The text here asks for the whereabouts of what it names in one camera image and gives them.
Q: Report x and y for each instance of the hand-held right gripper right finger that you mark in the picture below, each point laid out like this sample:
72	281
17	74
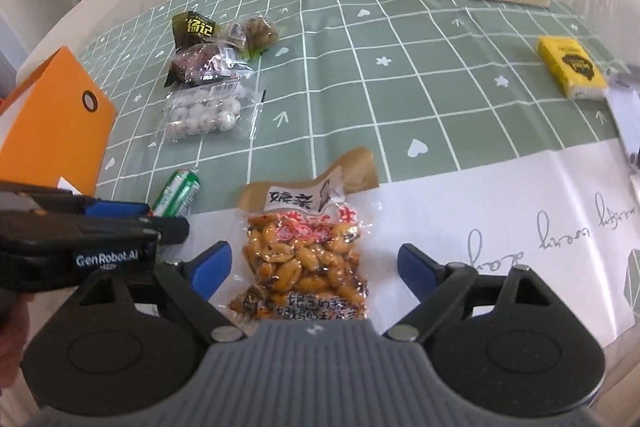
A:
414	271

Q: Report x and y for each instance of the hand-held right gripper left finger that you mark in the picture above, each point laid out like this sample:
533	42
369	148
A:
214	268

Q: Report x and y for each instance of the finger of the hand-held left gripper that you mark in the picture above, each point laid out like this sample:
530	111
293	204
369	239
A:
117	209
170	229

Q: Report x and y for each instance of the green sausage packet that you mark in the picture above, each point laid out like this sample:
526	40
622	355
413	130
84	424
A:
177	192

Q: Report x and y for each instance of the clear peanut packet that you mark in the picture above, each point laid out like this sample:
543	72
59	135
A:
300	252

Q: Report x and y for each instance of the orange cardboard box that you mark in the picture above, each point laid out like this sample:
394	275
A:
45	122

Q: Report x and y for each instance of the clear packet of white balls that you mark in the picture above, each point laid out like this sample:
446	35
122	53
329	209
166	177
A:
205	114

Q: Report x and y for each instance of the dark red date packet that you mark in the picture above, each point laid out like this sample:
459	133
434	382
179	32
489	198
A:
200	62

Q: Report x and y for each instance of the black green snack packet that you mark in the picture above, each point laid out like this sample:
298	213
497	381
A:
192	29

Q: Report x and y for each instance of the clear walnut packet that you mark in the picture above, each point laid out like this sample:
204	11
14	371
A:
255	32

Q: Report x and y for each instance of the green grid tablecloth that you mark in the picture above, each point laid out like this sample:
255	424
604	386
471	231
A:
350	57

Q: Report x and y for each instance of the yellow tissue pack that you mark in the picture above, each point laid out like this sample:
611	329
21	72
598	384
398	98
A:
570	64

